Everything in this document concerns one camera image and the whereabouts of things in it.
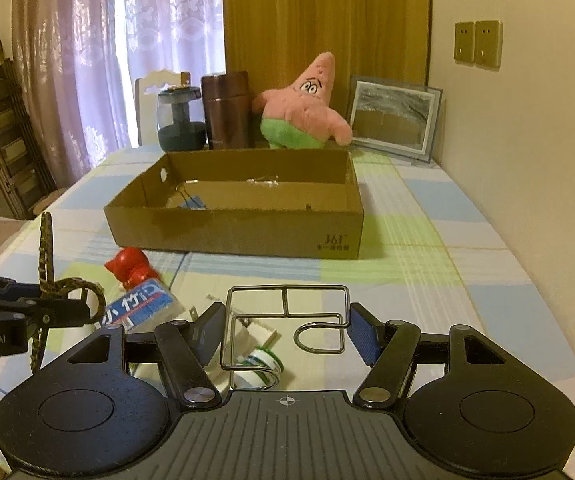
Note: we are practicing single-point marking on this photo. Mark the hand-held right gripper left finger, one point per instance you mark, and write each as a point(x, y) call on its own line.
point(210, 332)

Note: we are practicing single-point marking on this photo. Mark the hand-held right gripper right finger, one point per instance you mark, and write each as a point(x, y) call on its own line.
point(362, 332)

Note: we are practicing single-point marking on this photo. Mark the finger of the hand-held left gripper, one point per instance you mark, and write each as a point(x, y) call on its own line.
point(15, 291)
point(67, 314)

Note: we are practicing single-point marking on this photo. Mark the blue white packet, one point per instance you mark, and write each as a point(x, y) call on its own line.
point(140, 307)

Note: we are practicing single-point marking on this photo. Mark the cardboard box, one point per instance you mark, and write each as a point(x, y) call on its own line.
point(247, 232)

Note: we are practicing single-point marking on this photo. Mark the white tube with green cap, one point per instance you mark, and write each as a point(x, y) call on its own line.
point(262, 362)

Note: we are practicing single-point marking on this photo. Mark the red figurine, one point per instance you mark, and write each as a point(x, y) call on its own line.
point(130, 267)

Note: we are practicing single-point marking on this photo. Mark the checked tablecloth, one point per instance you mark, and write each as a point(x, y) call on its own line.
point(417, 240)

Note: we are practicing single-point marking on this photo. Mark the blue binder clip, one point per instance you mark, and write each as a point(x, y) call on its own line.
point(193, 202)

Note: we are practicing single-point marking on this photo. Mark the black folding ladder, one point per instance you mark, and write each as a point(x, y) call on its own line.
point(2, 135)

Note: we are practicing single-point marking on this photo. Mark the glass teapot with dark lid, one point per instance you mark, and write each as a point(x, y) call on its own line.
point(181, 135)

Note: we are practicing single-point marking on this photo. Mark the cream wooden chair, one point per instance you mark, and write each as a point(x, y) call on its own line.
point(145, 110)

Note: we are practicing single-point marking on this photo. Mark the brown metal thermos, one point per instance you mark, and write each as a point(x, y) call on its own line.
point(227, 110)

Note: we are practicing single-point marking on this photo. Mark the pink starfish plush toy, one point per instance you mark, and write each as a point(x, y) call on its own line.
point(297, 105)

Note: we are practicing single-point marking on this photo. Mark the sheer purple lace curtain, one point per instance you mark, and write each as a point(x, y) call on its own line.
point(92, 60)

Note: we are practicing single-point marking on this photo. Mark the yellow brown curtain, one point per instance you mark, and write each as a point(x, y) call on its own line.
point(317, 10)

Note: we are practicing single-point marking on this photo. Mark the glass picture frame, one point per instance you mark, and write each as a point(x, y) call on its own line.
point(392, 120)

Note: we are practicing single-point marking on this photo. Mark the beige wall socket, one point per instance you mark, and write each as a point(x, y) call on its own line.
point(487, 44)
point(465, 42)

